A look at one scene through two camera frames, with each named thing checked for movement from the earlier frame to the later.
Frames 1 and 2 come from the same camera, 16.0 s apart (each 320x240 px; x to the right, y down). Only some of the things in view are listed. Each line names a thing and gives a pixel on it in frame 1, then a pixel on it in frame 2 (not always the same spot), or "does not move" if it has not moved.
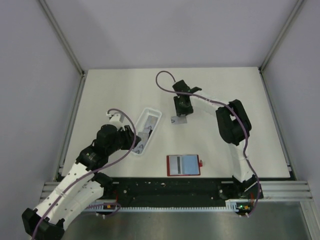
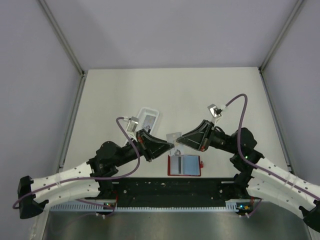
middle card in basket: x=147 y=130 does not move
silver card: x=181 y=119 to x=178 y=149
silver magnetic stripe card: x=175 y=165 does not move
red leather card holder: x=183 y=165 does not move
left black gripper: x=129 y=136 to x=151 y=146
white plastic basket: x=146 y=121 does not move
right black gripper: x=179 y=111 to x=200 y=138
